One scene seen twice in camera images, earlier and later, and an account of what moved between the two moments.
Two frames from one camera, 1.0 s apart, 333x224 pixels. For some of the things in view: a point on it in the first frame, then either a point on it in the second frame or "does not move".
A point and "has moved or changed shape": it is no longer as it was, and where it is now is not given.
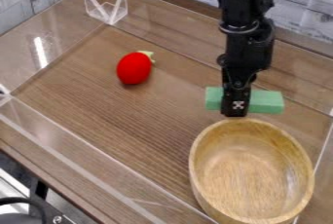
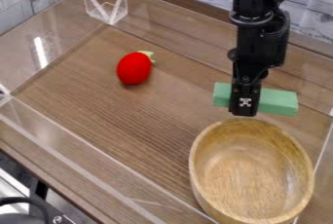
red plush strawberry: (134, 66) does not move
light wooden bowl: (251, 174) does not move
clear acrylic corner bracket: (107, 12) does not move
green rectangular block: (263, 101) has moved or changed shape
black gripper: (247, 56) -> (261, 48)
